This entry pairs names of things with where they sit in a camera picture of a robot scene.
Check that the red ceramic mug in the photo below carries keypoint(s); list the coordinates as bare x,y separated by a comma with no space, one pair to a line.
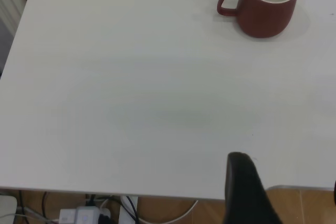
265,16

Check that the grey power strip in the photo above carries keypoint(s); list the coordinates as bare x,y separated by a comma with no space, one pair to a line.
86,214

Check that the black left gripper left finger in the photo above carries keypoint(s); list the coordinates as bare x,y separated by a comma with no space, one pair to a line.
244,190

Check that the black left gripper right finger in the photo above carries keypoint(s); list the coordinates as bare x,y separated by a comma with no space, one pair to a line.
335,192

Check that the white table leg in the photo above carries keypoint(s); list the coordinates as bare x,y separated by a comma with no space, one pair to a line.
123,211

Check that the white power adapter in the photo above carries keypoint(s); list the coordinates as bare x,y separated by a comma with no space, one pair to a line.
67,216

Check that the beige ribbed panel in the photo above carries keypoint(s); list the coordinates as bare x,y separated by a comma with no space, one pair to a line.
10,3

